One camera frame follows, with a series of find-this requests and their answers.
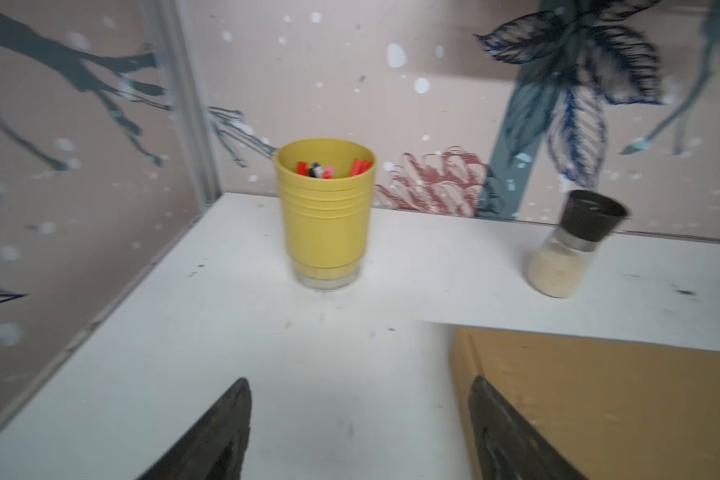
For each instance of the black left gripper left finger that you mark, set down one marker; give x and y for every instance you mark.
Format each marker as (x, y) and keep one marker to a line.
(214, 447)

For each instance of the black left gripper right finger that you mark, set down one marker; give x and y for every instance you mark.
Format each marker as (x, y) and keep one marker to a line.
(507, 445)

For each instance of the brown cardboard box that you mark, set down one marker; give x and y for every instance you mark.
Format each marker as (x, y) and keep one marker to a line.
(612, 409)

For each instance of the glass spice grinder black cap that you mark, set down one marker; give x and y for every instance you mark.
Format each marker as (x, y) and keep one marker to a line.
(559, 265)

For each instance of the yellow plastic cup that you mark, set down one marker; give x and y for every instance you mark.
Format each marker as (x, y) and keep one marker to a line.
(326, 189)

